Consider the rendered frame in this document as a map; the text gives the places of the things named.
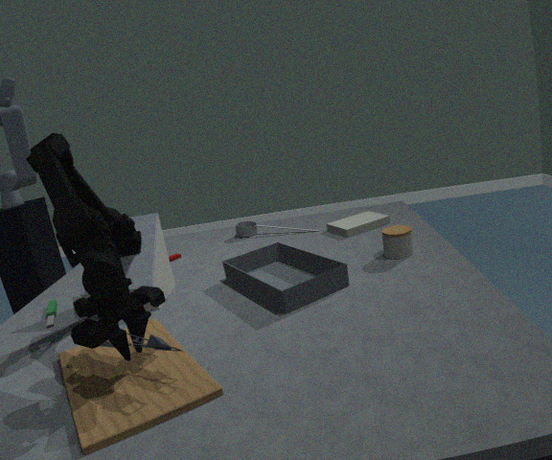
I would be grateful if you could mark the wooden board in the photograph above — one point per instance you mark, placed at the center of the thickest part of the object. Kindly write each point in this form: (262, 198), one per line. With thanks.
(112, 398)

